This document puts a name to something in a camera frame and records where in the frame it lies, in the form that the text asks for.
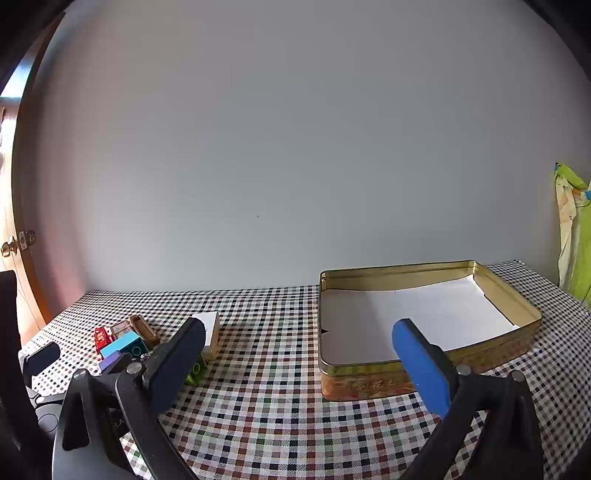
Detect checkered tablecloth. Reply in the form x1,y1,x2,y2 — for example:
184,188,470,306
18,261,591,480

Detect blue toy brick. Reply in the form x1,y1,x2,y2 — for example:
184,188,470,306
99,333,149,361

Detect wooden door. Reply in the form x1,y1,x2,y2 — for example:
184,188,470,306
0,28,63,326

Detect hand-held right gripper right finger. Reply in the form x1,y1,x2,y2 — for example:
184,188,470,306
392,318,546,480

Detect brass door knob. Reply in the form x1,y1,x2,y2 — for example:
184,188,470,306
1,229,37,258

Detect green printed cloth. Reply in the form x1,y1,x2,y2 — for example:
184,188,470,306
554,162,591,308

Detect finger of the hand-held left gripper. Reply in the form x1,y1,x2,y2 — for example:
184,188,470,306
21,342,61,373

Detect purple block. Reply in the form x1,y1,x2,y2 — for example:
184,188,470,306
98,352,132,374

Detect gold tin box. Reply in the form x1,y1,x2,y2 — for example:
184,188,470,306
318,260,543,402

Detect green toy brick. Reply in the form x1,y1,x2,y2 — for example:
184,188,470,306
185,353,208,386

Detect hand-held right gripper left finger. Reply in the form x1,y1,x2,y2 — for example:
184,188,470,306
52,318,207,480

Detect dark panel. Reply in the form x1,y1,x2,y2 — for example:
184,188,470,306
0,271,54,480

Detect small white box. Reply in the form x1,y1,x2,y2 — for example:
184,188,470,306
191,311,221,361

